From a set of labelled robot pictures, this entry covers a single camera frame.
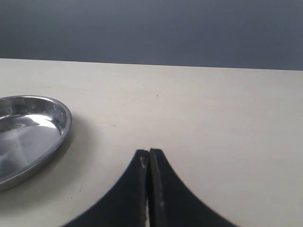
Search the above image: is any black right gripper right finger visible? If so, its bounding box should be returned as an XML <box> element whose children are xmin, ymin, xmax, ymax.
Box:
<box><xmin>149</xmin><ymin>148</ymin><xmax>235</xmax><ymax>227</ymax></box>

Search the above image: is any round steel tray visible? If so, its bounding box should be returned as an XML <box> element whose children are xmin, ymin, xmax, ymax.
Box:
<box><xmin>0</xmin><ymin>95</ymin><xmax>72</xmax><ymax>192</ymax></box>

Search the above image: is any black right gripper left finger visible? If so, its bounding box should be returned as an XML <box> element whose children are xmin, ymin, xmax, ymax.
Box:
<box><xmin>65</xmin><ymin>149</ymin><xmax>149</xmax><ymax>227</ymax></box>

